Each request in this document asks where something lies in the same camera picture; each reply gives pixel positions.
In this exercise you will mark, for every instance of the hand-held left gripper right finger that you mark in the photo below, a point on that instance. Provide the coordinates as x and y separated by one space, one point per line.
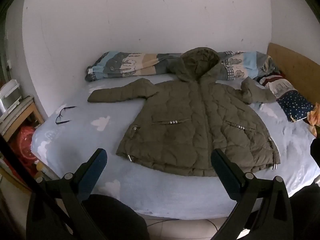
222 175

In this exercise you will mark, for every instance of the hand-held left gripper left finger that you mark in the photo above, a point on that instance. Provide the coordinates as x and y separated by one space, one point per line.
95 170

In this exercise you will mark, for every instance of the olive green hooded puffer jacket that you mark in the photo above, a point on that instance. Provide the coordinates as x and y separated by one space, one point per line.
180 120

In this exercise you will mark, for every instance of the light blue cloud bedsheet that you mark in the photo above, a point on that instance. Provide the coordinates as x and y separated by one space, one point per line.
82 140

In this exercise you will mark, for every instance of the orange cloth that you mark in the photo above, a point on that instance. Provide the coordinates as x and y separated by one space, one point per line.
315 117

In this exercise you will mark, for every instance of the navy star-patterned pillow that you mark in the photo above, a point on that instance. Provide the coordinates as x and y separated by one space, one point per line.
295 105

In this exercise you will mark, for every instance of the person's dark trouser leg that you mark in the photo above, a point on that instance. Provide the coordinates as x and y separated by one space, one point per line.
305 210
112 217

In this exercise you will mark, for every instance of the black eyeglasses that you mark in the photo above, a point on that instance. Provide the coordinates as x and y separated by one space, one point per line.
58 119

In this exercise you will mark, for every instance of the red bag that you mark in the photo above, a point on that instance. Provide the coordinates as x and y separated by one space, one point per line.
25 142

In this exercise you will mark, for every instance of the wooden side table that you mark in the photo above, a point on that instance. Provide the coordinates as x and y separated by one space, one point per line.
32 110

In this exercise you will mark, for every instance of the wooden headboard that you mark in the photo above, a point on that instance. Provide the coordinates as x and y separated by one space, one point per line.
295 65

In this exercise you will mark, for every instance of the rolled patterned quilt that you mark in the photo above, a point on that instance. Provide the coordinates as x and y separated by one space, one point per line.
125 65

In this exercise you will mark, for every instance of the white storage rack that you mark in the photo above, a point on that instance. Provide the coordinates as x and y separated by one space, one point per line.
10 95

